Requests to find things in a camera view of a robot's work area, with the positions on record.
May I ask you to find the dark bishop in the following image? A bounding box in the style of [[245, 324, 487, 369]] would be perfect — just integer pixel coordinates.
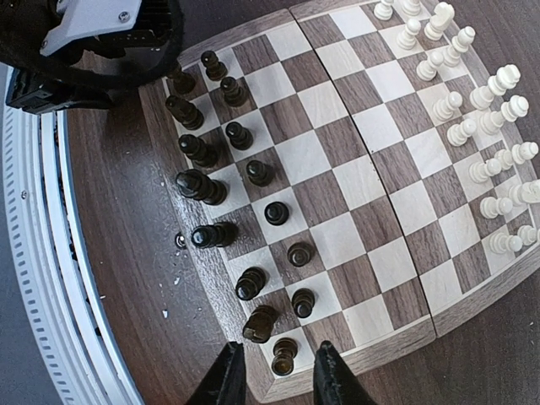
[[235, 267, 267, 301]]

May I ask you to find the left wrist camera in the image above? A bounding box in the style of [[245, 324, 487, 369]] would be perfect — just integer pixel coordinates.
[[40, 0, 174, 57]]

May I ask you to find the dark rook chess piece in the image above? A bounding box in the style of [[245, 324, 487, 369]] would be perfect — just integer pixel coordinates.
[[167, 63, 197, 95]]

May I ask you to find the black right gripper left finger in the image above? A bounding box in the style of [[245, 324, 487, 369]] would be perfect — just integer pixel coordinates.
[[186, 342, 246, 405]]

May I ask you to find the aluminium front frame rail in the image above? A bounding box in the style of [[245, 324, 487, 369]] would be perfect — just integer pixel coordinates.
[[0, 67, 144, 405]]

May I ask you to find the dark pawn file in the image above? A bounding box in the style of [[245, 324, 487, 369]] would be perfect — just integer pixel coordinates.
[[225, 121, 254, 151], [264, 202, 289, 226], [220, 76, 247, 107], [246, 159, 274, 187]]

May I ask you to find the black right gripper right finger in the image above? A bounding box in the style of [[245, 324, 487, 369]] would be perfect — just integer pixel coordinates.
[[313, 340, 375, 405]]

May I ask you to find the dark pawn chess piece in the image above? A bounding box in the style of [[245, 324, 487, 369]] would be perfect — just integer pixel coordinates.
[[287, 241, 316, 267]]

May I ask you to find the dark queen chess piece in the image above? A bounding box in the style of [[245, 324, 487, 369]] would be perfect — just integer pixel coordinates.
[[175, 169, 227, 206]]

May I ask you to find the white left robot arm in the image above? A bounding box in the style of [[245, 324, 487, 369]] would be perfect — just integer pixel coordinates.
[[1, 1, 184, 115]]

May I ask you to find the dark knight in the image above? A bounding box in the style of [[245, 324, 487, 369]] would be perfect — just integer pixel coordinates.
[[242, 305, 279, 344]]

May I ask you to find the wooden chess board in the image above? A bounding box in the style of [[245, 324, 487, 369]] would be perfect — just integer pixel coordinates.
[[140, 1, 539, 403]]

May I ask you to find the dark pawn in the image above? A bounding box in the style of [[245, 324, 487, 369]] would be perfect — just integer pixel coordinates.
[[291, 289, 316, 318]]

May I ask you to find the dark king chess piece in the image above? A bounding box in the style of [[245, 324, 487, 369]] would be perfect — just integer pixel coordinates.
[[191, 221, 238, 249]]

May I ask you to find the white knight chess piece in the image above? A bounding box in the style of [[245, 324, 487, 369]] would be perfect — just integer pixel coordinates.
[[424, 2, 455, 41]]

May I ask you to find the dark corner rook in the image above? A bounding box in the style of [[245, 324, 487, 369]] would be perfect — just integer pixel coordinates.
[[271, 337, 298, 376]]

